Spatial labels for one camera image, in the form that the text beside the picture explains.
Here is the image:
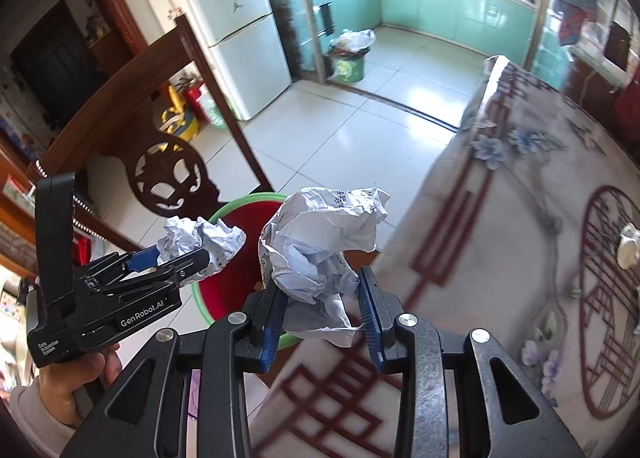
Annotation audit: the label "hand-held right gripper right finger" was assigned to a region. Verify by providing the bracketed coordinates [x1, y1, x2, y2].
[360, 265, 586, 458]

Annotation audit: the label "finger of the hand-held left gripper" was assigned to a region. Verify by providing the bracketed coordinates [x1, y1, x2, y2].
[87, 248, 211, 297]
[79, 246, 162, 277]

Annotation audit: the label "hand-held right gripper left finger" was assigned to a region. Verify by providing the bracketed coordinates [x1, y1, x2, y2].
[60, 283, 289, 458]

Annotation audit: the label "small white paper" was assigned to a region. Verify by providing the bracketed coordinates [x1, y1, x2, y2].
[157, 216, 247, 285]

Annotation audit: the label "red basin with green rim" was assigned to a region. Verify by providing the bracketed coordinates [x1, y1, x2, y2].
[192, 192, 302, 352]

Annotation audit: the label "large white paper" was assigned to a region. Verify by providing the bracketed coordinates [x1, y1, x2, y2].
[257, 186, 391, 350]

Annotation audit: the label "person's left forearm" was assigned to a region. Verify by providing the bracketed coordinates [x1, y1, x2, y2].
[9, 382, 83, 458]

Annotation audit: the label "green kitchen trash bin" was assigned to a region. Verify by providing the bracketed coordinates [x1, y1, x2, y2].
[327, 28, 377, 85]

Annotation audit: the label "person's left hand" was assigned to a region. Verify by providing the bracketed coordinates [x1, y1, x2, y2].
[40, 344, 123, 427]

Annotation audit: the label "carved wooden chair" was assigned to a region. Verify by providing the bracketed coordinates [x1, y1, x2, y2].
[39, 14, 274, 259]

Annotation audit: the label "yellow plastic toy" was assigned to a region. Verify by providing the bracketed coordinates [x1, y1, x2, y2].
[160, 85, 201, 141]

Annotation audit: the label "floral printed tablecloth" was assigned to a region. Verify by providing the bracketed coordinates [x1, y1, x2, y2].
[249, 54, 640, 458]

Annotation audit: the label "green white bag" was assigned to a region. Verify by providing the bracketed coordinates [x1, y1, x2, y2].
[197, 84, 227, 131]

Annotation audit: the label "red plastic bottle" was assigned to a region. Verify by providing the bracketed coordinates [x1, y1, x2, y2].
[182, 82, 206, 125]

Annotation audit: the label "dark wooden cabinet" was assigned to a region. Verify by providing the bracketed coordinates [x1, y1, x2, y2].
[9, 2, 135, 133]

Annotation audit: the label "white refrigerator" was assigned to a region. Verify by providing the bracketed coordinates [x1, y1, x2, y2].
[134, 0, 294, 121]

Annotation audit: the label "white paper cup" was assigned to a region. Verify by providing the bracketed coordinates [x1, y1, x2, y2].
[616, 223, 640, 269]

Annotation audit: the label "teal kitchen cabinets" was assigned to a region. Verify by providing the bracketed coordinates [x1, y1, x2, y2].
[307, 0, 540, 59]

